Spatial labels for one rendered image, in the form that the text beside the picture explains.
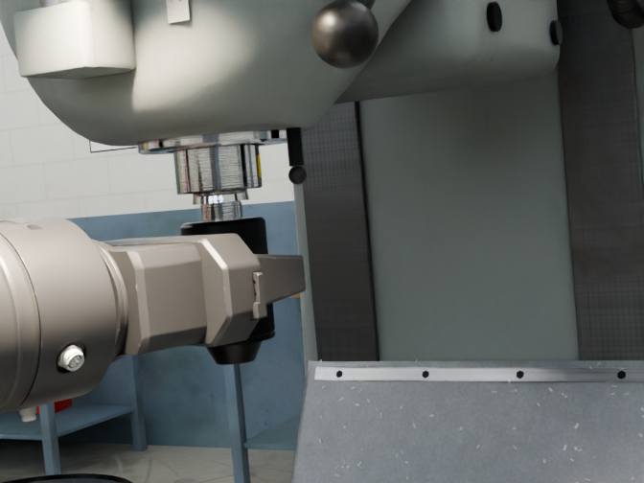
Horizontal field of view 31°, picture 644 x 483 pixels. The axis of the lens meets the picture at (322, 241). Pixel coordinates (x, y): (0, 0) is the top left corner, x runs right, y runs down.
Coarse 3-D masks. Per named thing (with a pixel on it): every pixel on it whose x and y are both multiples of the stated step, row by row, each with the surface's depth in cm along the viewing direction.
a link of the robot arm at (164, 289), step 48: (48, 240) 52; (144, 240) 60; (192, 240) 57; (240, 240) 58; (48, 288) 50; (96, 288) 52; (144, 288) 54; (192, 288) 56; (240, 288) 56; (48, 336) 50; (96, 336) 52; (144, 336) 54; (192, 336) 57; (240, 336) 58; (48, 384) 52; (96, 384) 54
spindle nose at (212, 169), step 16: (256, 144) 63; (176, 160) 62; (192, 160) 62; (208, 160) 61; (224, 160) 61; (240, 160) 62; (256, 160) 63; (176, 176) 63; (192, 176) 62; (208, 176) 61; (224, 176) 61; (240, 176) 62; (256, 176) 63; (176, 192) 63; (192, 192) 62; (208, 192) 61
